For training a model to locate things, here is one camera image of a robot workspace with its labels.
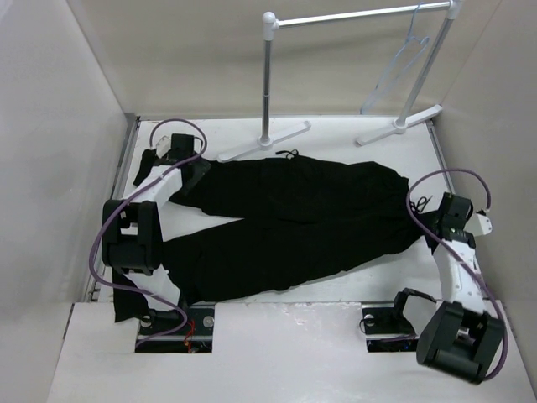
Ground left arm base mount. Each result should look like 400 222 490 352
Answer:
134 303 216 353

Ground white clothes rack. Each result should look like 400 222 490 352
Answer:
216 1 463 162

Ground black trousers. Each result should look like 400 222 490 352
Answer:
112 147 437 324

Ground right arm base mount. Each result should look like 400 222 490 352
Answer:
358 288 420 353

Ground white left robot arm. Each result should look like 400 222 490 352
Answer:
102 133 211 335

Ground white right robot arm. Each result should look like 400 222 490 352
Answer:
416 192 506 385

